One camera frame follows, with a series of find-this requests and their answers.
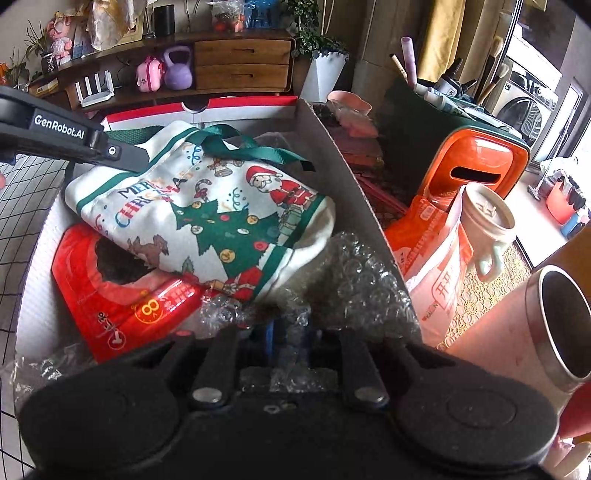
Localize pink plastic dish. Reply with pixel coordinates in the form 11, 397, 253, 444
327, 91, 377, 137

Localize white covered standing air conditioner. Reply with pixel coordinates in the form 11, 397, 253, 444
351, 0, 435, 93

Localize black cylinder speaker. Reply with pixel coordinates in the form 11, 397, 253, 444
153, 4, 176, 37

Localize pink toy case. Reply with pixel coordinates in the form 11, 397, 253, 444
135, 56, 166, 93

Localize bubble wrap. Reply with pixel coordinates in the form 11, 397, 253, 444
198, 231, 411, 393

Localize white washing machine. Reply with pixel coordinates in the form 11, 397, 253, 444
494, 23, 561, 139

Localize wooden tv cabinet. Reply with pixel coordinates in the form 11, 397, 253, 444
28, 28, 296, 112

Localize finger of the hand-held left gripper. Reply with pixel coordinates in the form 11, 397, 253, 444
90, 134, 151, 174

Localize white christmas print bag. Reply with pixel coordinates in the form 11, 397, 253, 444
65, 121, 337, 303

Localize plant in patterned vase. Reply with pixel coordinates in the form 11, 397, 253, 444
25, 21, 58, 75

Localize blue plastic stool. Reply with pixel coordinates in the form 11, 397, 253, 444
244, 0, 271, 28

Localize red paper envelopes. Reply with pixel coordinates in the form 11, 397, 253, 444
342, 134, 416, 222

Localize red cardboard box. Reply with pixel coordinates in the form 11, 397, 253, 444
14, 95, 423, 416

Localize yellow curtain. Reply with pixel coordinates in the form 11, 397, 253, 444
418, 0, 467, 84

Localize red snack packet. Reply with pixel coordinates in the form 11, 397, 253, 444
51, 223, 218, 363

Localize pink steel tumbler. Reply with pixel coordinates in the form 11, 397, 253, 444
443, 265, 591, 407

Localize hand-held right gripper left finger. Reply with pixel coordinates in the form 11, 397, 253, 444
124, 319, 278, 411

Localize green orange desktop organizer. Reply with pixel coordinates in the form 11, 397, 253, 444
379, 76, 532, 199

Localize clear bag of fruit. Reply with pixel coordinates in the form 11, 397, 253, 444
210, 0, 245, 33

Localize floral patterned sheet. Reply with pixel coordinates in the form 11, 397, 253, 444
88, 0, 139, 51

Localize white router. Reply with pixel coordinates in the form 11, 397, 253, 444
75, 70, 115, 109

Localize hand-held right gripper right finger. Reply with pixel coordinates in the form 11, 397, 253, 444
295, 325, 462, 411

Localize white planter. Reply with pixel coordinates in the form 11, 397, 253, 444
300, 51, 348, 103

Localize orange white plastic bag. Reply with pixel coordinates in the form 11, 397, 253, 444
385, 185, 476, 349

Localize pink plush doll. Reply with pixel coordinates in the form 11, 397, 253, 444
46, 11, 77, 65

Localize bunch of pens and brushes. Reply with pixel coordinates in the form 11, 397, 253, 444
388, 34, 513, 121

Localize purple kettlebell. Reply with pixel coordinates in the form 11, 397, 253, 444
163, 45, 195, 90

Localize black white checkered tablecloth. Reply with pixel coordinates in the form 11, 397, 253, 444
0, 152, 70, 472

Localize red plastic basket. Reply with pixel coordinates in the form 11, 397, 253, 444
545, 178, 578, 225

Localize clear zip bag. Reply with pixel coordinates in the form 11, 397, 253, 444
0, 344, 98, 398

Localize green potted tree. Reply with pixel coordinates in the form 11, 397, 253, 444
281, 0, 349, 61

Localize white lidded mug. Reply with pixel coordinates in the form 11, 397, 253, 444
462, 185, 517, 282

